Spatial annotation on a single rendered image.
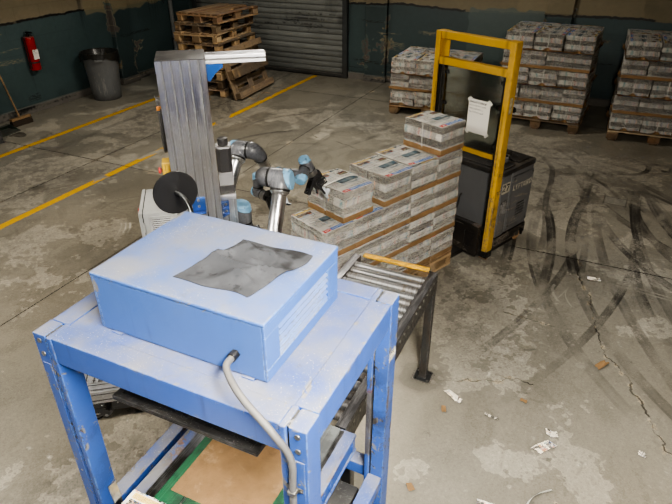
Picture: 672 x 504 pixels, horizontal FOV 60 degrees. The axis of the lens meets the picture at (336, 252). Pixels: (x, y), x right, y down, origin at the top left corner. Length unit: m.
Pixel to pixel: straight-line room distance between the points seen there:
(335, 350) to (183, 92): 1.86
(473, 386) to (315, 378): 2.42
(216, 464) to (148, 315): 0.88
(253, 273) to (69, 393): 0.77
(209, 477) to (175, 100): 1.85
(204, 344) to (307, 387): 0.31
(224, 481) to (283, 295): 1.00
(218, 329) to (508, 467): 2.30
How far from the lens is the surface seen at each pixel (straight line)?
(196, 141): 3.23
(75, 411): 2.14
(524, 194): 5.50
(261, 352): 1.56
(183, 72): 3.13
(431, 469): 3.45
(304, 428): 1.50
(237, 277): 1.65
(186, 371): 1.70
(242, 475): 2.39
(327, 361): 1.67
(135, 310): 1.78
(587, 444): 3.81
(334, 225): 3.92
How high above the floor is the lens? 2.65
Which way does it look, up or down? 30 degrees down
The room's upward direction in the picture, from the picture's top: straight up
